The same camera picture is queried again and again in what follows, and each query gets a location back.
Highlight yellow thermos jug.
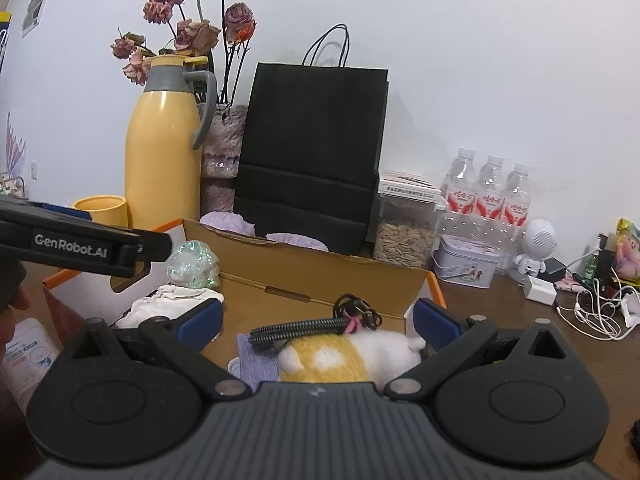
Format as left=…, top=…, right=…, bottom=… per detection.
left=125, top=54, right=217, bottom=230

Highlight clear white plastic jar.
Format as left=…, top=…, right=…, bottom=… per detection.
left=1, top=318, right=60, bottom=413

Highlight water bottle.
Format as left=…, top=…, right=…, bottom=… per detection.
left=440, top=148, right=476, bottom=216
left=473, top=155, right=504, bottom=220
left=501, top=161, right=533, bottom=241

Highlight right water bottle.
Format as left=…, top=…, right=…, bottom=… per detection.
left=501, top=161, right=533, bottom=241

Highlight left water bottle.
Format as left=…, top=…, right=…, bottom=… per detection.
left=440, top=148, right=476, bottom=216

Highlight middle water bottle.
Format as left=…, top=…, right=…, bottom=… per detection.
left=473, top=155, right=504, bottom=220

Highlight white crumpled tissue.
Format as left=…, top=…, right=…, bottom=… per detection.
left=115, top=285, right=224, bottom=328

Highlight black braided usb cable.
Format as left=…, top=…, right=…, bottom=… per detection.
left=247, top=294, right=384, bottom=356

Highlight white tangled cables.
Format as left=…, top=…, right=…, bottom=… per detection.
left=555, top=246, right=640, bottom=342

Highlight wall picture frame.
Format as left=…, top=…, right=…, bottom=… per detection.
left=22, top=0, right=47, bottom=37

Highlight yellow white plush toy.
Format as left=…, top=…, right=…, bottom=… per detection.
left=278, top=330, right=426, bottom=390

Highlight colourful snack bag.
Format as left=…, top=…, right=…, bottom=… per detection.
left=614, top=218, right=640, bottom=287

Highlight dried pink rose bouquet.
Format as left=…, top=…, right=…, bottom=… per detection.
left=111, top=0, right=257, bottom=107

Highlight lavender tin box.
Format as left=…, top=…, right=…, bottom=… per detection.
left=432, top=234, right=500, bottom=289

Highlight black paper bag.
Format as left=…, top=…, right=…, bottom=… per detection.
left=234, top=36, right=388, bottom=255

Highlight clear jar of seeds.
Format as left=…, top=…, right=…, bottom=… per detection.
left=373, top=171, right=446, bottom=269

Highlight white charger cube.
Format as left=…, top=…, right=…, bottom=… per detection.
left=523, top=275, right=556, bottom=307

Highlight wire rack with items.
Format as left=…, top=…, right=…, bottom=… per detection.
left=0, top=172, right=27, bottom=198

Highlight red orange cardboard box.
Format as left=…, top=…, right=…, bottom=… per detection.
left=42, top=219, right=445, bottom=367

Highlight black power adapter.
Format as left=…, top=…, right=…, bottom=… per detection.
left=537, top=258, right=566, bottom=284

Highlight yellow mug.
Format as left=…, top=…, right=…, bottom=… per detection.
left=73, top=195, right=129, bottom=228

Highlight purple cloth pad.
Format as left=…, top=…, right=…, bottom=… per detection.
left=236, top=334, right=279, bottom=391

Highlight white robot speaker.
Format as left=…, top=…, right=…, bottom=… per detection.
left=509, top=218, right=556, bottom=284

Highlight iridescent crumpled wrapper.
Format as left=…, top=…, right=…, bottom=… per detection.
left=166, top=240, right=220, bottom=289

